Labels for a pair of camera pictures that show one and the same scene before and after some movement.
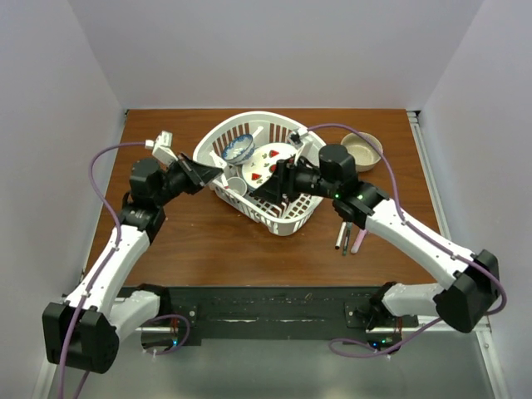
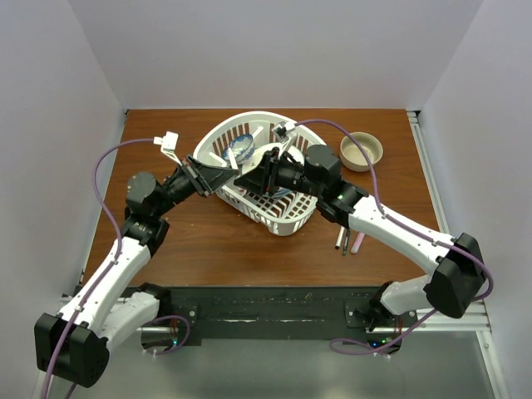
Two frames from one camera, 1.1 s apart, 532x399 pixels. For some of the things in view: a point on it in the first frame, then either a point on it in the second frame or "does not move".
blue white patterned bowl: (238, 150) does not move
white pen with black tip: (338, 241) does not move
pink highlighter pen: (354, 249) does not move
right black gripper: (283, 182) to (265, 177)
